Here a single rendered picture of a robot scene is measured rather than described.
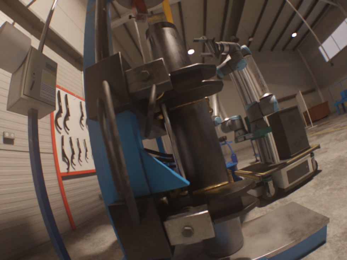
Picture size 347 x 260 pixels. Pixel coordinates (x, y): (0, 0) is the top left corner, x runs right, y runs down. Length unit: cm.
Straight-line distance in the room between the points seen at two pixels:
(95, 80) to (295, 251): 113
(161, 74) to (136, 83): 8
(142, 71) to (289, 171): 155
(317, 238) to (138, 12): 196
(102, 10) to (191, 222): 128
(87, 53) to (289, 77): 1535
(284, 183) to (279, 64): 1455
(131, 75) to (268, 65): 1482
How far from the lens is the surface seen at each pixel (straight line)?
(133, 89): 50
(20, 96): 101
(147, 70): 51
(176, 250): 105
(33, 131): 108
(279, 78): 1500
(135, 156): 48
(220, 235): 80
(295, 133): 190
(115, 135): 38
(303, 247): 96
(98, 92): 54
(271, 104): 157
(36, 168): 103
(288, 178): 172
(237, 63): 116
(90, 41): 125
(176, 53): 86
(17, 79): 116
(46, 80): 120
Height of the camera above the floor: 69
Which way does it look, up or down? 10 degrees up
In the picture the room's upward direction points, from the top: 16 degrees counter-clockwise
